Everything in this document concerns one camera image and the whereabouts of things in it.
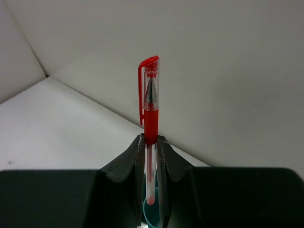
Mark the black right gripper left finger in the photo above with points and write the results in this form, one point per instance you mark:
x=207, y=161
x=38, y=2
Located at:
x=124, y=185

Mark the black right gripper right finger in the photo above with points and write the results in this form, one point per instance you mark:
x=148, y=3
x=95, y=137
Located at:
x=174, y=188

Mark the red gel pen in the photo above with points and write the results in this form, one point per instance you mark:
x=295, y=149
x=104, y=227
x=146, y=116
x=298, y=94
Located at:
x=148, y=96

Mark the teal round compartment organizer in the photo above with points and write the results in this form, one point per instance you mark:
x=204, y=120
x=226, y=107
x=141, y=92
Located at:
x=151, y=214

